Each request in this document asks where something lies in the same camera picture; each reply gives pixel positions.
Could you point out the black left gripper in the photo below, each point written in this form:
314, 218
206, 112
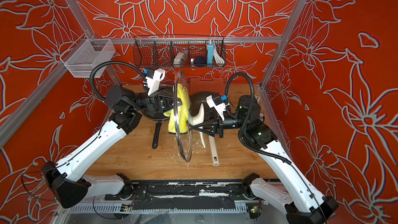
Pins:
160, 103

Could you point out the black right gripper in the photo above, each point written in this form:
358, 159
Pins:
217, 125

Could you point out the yellow microfiber cloth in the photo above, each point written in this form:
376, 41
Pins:
183, 111

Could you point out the glass lid with beige handle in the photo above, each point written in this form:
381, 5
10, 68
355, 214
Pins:
184, 141

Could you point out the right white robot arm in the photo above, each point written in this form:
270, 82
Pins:
301, 202

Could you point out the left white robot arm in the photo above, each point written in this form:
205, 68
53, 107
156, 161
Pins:
66, 178

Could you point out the black pot under beige lid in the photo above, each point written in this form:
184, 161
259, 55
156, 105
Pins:
199, 109

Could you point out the black frying pan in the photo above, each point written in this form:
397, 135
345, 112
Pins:
159, 118

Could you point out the red plastic board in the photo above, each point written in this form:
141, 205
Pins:
215, 85

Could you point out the white packet in basket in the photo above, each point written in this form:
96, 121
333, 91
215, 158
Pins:
180, 58

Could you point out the dark blue round object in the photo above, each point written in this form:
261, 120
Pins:
200, 61

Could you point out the light blue box in basket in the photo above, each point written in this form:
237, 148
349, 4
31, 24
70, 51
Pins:
210, 53

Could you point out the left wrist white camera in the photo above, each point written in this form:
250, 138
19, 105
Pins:
153, 79

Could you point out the black wire wall basket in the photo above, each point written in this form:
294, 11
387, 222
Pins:
159, 52

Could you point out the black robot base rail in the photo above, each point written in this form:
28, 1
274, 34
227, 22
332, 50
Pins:
189, 195

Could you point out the white mesh wall basket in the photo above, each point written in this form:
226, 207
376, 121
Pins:
86, 55

